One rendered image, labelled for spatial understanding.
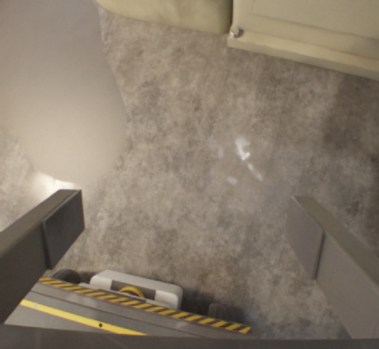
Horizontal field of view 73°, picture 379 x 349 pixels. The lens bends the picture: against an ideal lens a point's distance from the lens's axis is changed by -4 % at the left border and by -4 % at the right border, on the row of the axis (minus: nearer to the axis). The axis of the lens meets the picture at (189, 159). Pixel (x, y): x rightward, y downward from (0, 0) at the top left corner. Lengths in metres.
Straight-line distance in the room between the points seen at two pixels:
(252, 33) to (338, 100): 0.36
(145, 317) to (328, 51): 0.92
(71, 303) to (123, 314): 0.12
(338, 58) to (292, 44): 0.15
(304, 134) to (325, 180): 0.16
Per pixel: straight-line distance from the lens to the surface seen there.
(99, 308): 0.66
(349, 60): 1.03
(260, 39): 1.00
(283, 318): 0.96
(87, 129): 1.05
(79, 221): 0.17
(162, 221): 0.91
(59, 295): 0.70
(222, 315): 0.81
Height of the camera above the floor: 0.88
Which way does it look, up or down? 78 degrees down
